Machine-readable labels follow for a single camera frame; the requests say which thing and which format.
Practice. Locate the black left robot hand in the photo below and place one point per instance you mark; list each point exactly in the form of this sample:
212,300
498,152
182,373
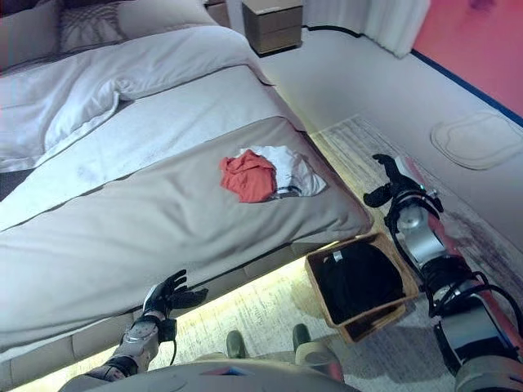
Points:
171,296

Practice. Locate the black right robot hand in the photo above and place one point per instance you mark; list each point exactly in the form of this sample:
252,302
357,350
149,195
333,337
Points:
398,175

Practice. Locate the white garment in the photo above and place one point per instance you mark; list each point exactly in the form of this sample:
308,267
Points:
298,171

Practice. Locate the black garment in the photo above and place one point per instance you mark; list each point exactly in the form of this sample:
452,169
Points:
367,281

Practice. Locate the red garment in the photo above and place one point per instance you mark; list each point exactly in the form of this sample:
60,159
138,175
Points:
247,179

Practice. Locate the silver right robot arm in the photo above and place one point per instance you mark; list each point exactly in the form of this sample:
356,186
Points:
470,318

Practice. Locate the bed with beige cover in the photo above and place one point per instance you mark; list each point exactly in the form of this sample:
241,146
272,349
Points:
143,237

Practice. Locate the woven wicker laundry basket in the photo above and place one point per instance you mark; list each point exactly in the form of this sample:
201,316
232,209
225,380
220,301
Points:
318,265

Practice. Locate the white bed sheet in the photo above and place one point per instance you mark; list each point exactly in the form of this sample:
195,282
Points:
171,122

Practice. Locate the oval white floor mat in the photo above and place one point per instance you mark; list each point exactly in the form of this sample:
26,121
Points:
474,141

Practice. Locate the grey robot torso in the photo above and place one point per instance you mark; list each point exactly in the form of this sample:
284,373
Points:
204,377

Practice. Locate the silver right robot leg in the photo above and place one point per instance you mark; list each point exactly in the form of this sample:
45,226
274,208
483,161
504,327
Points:
314,355

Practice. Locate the white curtain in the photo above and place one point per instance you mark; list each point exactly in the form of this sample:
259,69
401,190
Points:
388,20

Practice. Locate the brown wooden nightstand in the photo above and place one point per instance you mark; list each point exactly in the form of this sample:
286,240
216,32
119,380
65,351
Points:
274,24

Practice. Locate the white duvet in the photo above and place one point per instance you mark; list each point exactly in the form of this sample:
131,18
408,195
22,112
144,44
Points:
81,90

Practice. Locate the beige pillow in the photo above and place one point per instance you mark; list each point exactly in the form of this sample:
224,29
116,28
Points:
163,16

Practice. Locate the patterned grey cushion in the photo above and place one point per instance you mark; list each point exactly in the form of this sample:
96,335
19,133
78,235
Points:
88,26

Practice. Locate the white pillow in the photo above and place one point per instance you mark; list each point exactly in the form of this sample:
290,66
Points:
24,41

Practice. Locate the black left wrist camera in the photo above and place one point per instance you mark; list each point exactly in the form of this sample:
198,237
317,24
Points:
166,330

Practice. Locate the beige upholstered bed frame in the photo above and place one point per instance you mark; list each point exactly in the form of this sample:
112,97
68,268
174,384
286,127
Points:
81,351

